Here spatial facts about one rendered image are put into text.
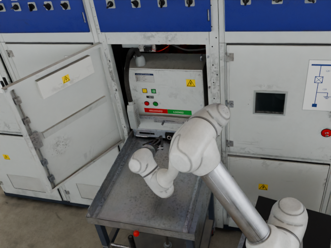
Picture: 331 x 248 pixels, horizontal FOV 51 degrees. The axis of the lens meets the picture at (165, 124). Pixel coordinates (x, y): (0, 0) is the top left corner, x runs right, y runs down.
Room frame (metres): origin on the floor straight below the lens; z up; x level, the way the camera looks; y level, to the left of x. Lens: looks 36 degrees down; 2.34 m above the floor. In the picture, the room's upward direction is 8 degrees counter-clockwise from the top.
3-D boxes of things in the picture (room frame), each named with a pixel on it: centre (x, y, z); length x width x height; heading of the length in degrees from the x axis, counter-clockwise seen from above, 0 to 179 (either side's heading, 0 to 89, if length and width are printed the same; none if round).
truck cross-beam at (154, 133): (1.87, -0.03, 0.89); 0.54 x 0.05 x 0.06; 70
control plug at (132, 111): (1.86, 0.20, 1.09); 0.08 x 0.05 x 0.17; 160
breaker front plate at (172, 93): (1.85, -0.02, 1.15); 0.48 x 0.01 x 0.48; 70
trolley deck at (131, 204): (1.50, 0.11, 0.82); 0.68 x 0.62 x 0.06; 160
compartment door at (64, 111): (1.75, 0.54, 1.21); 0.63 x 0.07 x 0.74; 133
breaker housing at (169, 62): (2.10, -0.11, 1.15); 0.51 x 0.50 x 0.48; 160
